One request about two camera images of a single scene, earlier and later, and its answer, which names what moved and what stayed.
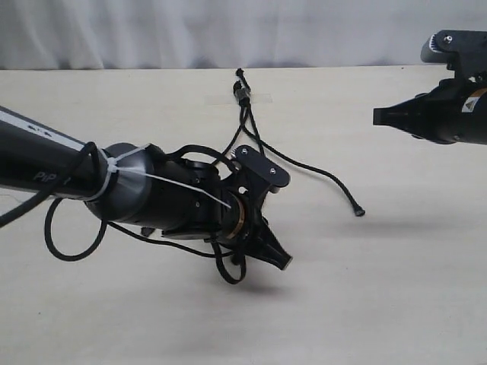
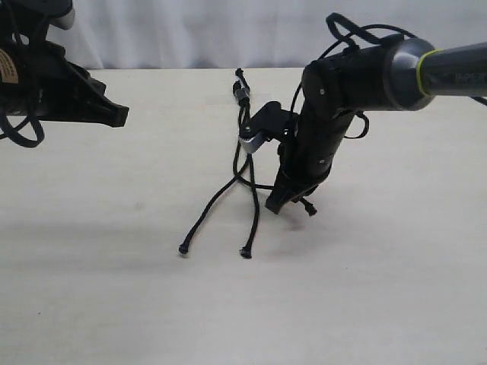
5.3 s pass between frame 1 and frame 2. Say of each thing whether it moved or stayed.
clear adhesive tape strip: stayed
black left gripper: moved
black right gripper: moved
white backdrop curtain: stayed
